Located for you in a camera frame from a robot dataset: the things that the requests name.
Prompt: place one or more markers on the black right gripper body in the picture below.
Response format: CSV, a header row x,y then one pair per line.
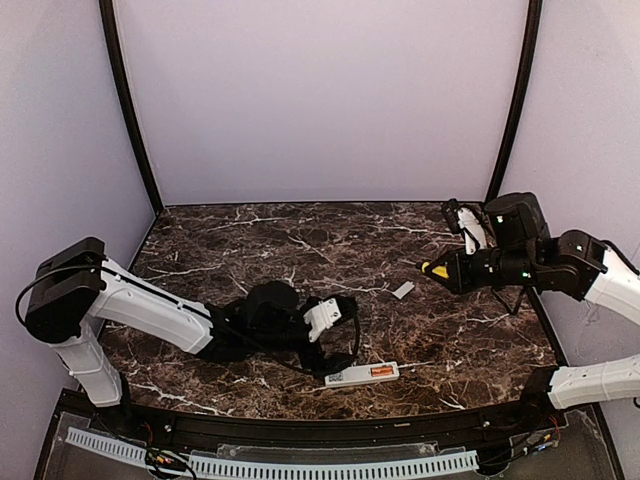
x,y
460,272

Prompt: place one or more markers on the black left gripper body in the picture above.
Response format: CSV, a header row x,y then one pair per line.
x,y
329,361

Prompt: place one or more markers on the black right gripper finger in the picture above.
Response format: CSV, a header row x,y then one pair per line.
x,y
442,279
449,258

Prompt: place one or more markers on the yellow handled screwdriver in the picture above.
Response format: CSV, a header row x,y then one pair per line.
x,y
426,268

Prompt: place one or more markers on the white battery cover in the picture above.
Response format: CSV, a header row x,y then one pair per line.
x,y
403,290

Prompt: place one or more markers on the white remote control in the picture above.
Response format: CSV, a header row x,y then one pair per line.
x,y
358,375

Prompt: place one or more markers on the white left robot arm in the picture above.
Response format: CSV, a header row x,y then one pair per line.
x,y
81,283

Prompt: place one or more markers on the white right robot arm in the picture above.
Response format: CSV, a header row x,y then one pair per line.
x,y
574,263

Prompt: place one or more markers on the orange battery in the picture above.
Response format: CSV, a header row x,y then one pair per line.
x,y
382,371

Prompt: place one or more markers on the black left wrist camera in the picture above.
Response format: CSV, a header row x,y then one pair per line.
x,y
325,314

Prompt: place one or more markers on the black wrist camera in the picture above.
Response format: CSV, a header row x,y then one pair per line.
x,y
325,314
465,221

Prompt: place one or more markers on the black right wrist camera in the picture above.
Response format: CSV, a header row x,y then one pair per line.
x,y
465,221

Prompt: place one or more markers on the black right frame post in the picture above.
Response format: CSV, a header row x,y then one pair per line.
x,y
521,83

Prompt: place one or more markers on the black frame post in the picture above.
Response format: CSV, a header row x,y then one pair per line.
x,y
123,90
521,83

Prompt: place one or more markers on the black front table rail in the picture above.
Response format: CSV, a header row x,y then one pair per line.
x,y
484,427

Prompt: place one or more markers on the white slotted cable duct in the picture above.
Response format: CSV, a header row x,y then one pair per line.
x,y
409,461

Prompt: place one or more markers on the black left frame post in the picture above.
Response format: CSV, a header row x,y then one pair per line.
x,y
123,90

